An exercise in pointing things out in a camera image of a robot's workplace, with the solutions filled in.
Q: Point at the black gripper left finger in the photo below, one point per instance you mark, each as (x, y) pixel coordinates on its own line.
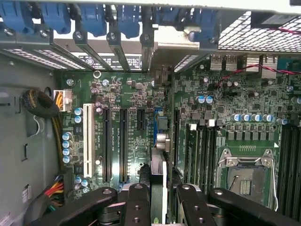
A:
(138, 207)

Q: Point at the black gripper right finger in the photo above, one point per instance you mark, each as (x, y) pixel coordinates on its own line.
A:
(192, 207)

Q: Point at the long black expansion slot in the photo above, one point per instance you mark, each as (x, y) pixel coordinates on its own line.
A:
(124, 146)
(107, 146)

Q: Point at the white expansion slot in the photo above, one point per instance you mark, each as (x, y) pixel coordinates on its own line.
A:
(89, 141)

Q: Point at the short black expansion slot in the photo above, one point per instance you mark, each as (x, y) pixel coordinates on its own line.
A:
(141, 120)

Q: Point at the blue expansion slot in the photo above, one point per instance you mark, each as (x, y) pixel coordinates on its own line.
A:
(157, 117)

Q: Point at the blue slot retention clip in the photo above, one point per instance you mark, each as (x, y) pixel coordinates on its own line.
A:
(169, 15)
(204, 26)
(56, 17)
(92, 20)
(129, 21)
(14, 14)

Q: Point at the CPU socket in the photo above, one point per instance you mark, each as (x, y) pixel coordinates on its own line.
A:
(245, 179)

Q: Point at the locking lever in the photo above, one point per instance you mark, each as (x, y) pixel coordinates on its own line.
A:
(275, 183)

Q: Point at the empty black RAM slots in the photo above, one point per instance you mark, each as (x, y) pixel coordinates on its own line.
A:
(290, 169)

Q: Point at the green motherboard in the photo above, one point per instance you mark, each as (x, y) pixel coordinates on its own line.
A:
(131, 99)

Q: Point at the white power connector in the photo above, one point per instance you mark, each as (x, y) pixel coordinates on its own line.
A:
(64, 99)

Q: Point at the open black PC case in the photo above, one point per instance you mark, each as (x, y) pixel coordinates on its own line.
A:
(23, 141)

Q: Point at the rear port block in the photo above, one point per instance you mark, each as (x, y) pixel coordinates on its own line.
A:
(225, 61)

